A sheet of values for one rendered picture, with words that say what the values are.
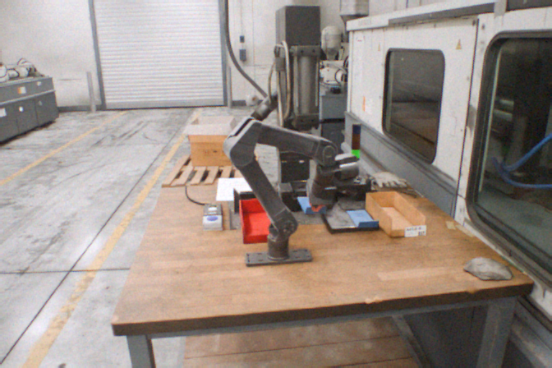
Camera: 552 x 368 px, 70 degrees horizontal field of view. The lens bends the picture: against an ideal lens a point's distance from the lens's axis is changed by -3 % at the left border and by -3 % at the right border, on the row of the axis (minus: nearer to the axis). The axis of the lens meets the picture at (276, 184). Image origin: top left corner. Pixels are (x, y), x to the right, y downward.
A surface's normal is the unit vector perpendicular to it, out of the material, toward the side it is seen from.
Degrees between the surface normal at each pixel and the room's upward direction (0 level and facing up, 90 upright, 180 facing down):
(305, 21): 90
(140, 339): 90
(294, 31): 90
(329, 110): 90
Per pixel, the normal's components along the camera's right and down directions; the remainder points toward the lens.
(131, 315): -0.02, -0.95
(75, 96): 0.07, 0.32
